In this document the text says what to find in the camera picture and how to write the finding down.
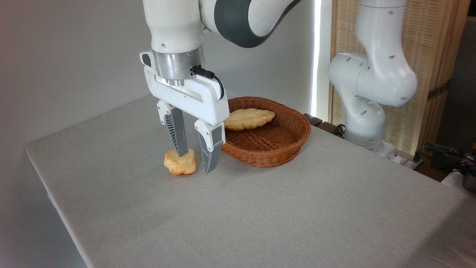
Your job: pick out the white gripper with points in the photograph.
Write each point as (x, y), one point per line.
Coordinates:
(193, 97)

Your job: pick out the small round bread roll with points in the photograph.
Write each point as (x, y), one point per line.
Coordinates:
(177, 165)

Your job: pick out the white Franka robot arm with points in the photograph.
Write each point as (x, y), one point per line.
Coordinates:
(174, 22)

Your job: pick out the long braided bread loaf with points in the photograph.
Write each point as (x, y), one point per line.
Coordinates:
(249, 118)

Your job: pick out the brown wicker basket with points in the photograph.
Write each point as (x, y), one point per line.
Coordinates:
(271, 145)

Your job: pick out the grey tablecloth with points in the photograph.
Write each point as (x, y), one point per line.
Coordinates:
(223, 212)

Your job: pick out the dark wooden side table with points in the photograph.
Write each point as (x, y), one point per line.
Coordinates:
(316, 121)

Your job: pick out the wooden slatted screen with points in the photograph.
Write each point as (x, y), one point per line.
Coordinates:
(431, 37)

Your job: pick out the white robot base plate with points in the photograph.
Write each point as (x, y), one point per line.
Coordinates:
(388, 152)

